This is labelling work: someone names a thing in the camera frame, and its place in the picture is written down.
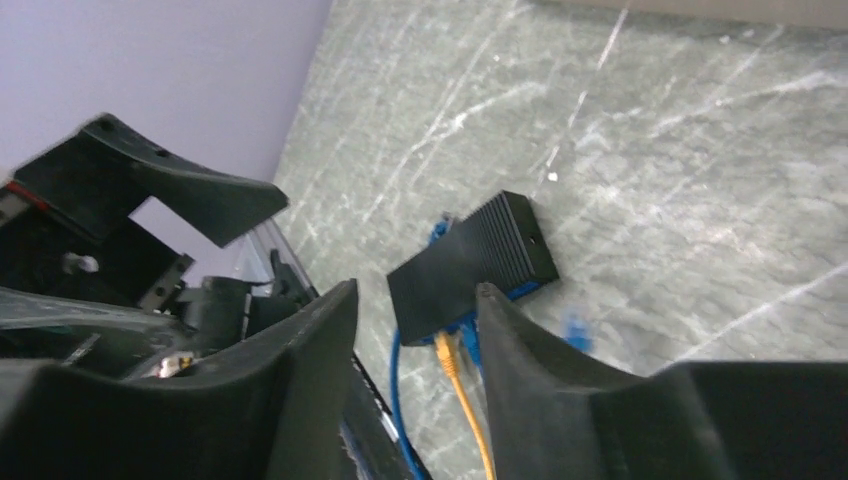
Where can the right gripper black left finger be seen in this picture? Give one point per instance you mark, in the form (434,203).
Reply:
(269,407)

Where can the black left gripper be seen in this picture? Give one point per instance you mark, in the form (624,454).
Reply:
(122,308)

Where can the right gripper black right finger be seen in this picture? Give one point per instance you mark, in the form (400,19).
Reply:
(555,412)

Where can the black network switch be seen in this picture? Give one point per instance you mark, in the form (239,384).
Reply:
(500,243)

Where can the blue ethernet cable long loop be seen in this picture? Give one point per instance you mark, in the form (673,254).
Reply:
(414,465)

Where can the beige plastic toolbox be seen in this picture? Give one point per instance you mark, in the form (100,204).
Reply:
(806,13)

